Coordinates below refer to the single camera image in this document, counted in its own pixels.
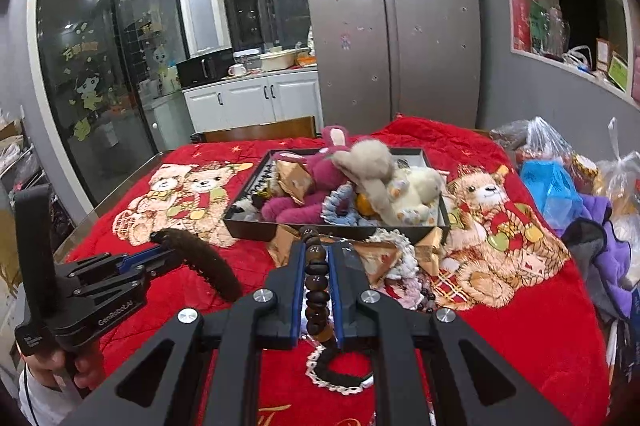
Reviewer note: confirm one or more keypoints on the blue plastic bag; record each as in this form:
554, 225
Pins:
550, 196

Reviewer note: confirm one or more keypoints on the black shallow box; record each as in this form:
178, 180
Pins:
260, 226

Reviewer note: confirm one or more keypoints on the white mug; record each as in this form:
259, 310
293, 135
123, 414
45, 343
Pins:
237, 70

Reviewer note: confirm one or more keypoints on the grey cloth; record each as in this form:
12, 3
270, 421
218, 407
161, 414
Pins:
582, 241

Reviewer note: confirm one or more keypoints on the green packet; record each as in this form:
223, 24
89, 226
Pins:
539, 29

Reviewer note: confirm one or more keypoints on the pink crochet scrunchie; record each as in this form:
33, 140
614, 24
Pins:
400, 296

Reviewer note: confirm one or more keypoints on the blue crochet scrunchie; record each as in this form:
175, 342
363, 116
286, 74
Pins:
334, 206

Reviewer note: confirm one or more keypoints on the white basin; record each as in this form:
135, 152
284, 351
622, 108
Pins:
277, 60

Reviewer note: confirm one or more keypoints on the person's left hand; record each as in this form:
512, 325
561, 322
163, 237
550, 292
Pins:
45, 363

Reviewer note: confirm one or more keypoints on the black and white small toy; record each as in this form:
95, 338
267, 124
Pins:
245, 208

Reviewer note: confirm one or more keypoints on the white kitchen cabinet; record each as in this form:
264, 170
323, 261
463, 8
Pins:
250, 101

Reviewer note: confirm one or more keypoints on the black microwave oven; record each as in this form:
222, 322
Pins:
205, 69

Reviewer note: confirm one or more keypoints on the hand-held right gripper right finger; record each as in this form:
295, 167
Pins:
336, 293

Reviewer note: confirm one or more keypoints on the green framed picture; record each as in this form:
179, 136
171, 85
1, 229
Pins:
618, 71

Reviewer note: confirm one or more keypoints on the grey beige plush rabbit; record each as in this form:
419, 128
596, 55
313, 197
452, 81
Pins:
367, 166

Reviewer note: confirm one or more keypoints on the dark kitchen window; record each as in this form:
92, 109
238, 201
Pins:
265, 6

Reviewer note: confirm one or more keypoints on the glass sliding door with stickers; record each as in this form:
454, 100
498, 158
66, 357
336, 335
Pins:
100, 81

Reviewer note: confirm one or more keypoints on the dark brown furry hair band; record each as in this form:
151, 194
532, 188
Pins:
210, 263

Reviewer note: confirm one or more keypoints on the cream chunky knit scrunchie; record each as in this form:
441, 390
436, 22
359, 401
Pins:
400, 258

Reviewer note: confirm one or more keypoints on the silver double-door refrigerator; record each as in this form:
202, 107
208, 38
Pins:
390, 31

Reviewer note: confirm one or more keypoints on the red gift box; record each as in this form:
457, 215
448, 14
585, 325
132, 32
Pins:
521, 19

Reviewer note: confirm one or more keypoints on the person's white shirt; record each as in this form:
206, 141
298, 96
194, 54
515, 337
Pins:
42, 401

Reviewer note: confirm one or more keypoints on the clear plastic bag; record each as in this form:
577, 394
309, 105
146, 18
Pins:
545, 141

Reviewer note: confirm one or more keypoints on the wooden chair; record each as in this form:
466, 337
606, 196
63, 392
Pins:
260, 130

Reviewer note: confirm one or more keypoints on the red printed bear blanket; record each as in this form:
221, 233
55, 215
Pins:
500, 346

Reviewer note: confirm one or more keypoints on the black scrunchie with white trim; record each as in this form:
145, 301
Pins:
332, 373

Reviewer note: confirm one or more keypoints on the purple cloth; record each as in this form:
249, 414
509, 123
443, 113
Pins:
615, 246

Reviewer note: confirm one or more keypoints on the cream plush toy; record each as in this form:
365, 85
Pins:
415, 191

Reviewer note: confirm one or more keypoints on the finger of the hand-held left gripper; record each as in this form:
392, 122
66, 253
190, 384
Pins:
142, 255
155, 268

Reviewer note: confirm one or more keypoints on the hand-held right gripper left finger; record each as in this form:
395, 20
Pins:
299, 278

